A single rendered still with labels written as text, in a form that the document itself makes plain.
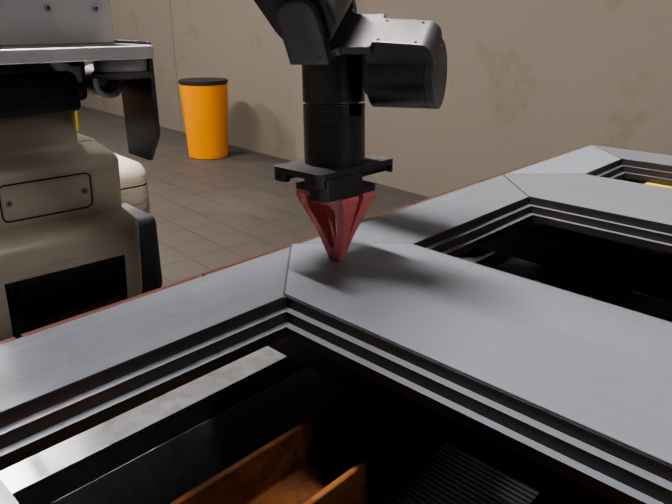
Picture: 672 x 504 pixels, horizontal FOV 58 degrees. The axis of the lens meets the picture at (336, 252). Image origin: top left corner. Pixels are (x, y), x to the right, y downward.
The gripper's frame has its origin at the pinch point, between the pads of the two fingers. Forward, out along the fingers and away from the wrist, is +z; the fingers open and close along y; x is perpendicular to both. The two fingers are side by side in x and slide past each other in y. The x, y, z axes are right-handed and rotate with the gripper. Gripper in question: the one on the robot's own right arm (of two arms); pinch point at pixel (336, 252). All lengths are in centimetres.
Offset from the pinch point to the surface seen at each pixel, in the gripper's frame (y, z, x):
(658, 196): 48, 1, -15
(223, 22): 290, -29, 416
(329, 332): -9.7, 2.2, -8.7
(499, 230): 25.4, 3.0, -3.9
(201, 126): 236, 50, 380
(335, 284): -4.3, 1.0, -4.2
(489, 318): -0.5, 1.3, -17.8
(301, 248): -0.2, 0.7, 4.9
